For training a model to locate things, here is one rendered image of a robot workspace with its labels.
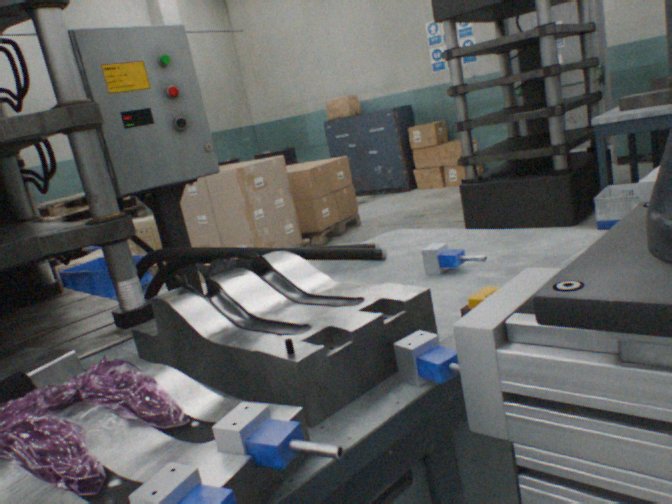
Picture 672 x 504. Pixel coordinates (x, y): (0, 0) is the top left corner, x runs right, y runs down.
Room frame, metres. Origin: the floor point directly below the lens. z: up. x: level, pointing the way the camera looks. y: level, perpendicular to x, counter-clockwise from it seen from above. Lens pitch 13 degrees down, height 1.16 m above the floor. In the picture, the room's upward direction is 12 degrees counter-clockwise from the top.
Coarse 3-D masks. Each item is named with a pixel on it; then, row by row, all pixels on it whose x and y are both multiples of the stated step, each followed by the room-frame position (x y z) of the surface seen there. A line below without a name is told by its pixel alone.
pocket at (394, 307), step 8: (376, 304) 0.79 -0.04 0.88; (384, 304) 0.80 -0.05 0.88; (392, 304) 0.79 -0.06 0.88; (400, 304) 0.77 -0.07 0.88; (368, 312) 0.78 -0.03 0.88; (376, 312) 0.79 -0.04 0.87; (384, 312) 0.80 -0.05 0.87; (392, 312) 0.79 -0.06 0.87; (400, 312) 0.76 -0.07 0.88; (384, 320) 0.78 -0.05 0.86
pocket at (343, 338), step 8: (328, 328) 0.73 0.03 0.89; (336, 328) 0.72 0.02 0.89; (312, 336) 0.71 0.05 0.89; (320, 336) 0.72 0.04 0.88; (328, 336) 0.73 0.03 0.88; (336, 336) 0.72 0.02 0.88; (344, 336) 0.71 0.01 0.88; (320, 344) 0.72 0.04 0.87; (328, 344) 0.72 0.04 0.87; (336, 344) 0.72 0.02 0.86; (344, 344) 0.69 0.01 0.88; (328, 352) 0.70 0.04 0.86
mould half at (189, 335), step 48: (240, 288) 0.92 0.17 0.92; (336, 288) 0.92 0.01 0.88; (384, 288) 0.84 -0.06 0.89; (144, 336) 0.97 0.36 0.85; (192, 336) 0.83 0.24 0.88; (240, 336) 0.78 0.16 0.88; (288, 336) 0.72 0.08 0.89; (384, 336) 0.73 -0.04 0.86; (240, 384) 0.74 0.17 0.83; (288, 384) 0.65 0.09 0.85; (336, 384) 0.67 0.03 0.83
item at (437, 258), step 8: (424, 248) 1.17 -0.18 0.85; (432, 248) 1.16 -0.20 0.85; (440, 248) 1.16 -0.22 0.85; (424, 256) 1.16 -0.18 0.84; (432, 256) 1.15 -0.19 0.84; (440, 256) 1.14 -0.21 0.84; (448, 256) 1.13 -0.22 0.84; (456, 256) 1.12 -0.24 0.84; (464, 256) 1.13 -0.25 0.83; (472, 256) 1.12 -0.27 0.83; (480, 256) 1.10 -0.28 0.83; (424, 264) 1.17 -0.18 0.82; (432, 264) 1.15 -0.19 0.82; (440, 264) 1.14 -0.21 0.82; (448, 264) 1.13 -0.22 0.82; (456, 264) 1.12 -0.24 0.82; (432, 272) 1.16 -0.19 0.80; (440, 272) 1.15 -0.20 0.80
